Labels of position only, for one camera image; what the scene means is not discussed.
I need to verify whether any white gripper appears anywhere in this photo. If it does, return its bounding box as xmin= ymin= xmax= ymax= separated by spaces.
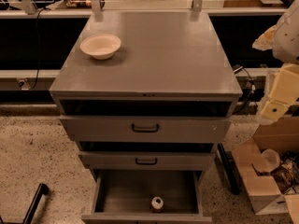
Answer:
xmin=259 ymin=63 xmax=299 ymax=125

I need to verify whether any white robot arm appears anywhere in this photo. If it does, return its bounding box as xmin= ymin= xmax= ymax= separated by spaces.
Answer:
xmin=252 ymin=0 xmax=299 ymax=125

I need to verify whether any grey drawer cabinet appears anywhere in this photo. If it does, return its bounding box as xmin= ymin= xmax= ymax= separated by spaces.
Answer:
xmin=49 ymin=10 xmax=243 ymax=224

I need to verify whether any bottom grey open drawer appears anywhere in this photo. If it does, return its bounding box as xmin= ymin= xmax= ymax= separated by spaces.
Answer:
xmin=81 ymin=169 xmax=213 ymax=224

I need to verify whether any middle grey drawer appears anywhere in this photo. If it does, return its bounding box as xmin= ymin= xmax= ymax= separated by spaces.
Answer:
xmin=78 ymin=151 xmax=214 ymax=171

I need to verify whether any top grey drawer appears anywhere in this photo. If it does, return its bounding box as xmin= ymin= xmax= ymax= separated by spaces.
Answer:
xmin=60 ymin=116 xmax=231 ymax=143

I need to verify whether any clear plastic cup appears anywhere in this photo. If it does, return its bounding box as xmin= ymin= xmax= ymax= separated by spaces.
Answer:
xmin=262 ymin=148 xmax=280 ymax=172

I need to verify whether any cardboard box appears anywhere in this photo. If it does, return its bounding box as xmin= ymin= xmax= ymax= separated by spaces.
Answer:
xmin=232 ymin=117 xmax=299 ymax=224

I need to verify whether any black cabinet leg bar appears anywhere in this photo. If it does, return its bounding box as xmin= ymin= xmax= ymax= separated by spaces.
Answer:
xmin=217 ymin=143 xmax=240 ymax=195

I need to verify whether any white bowl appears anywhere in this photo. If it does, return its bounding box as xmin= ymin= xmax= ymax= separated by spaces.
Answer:
xmin=80 ymin=34 xmax=121 ymax=60

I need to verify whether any black bar on floor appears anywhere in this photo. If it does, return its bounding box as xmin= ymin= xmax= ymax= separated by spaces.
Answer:
xmin=22 ymin=183 xmax=50 ymax=224

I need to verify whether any black cables right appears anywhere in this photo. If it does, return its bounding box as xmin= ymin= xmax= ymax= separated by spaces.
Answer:
xmin=232 ymin=64 xmax=257 ymax=115

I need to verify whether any black cable left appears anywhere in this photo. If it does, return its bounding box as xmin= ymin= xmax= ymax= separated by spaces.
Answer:
xmin=29 ymin=7 xmax=48 ymax=91

